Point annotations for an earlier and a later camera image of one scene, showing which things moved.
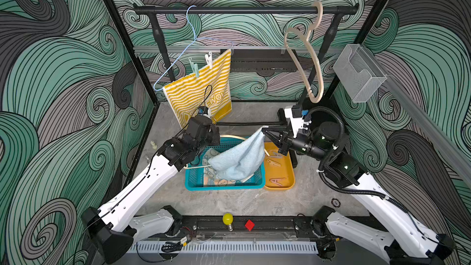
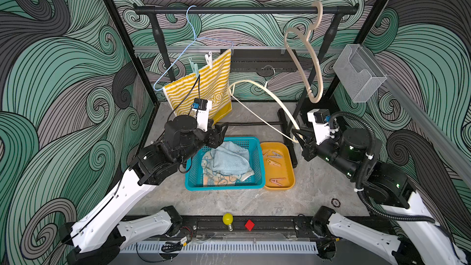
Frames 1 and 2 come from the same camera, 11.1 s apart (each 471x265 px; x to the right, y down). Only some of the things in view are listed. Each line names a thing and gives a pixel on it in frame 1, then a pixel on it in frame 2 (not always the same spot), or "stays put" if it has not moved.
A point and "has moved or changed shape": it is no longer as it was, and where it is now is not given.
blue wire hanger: (195, 40) stays put
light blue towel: (243, 159) has moved or changed shape
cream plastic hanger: (186, 167) to (232, 90)
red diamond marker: (249, 225) stays put
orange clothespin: (273, 162) stays put
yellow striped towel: (211, 89) stays put
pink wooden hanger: (321, 90) stays put
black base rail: (244, 229) stays put
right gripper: (286, 140) to (309, 144)
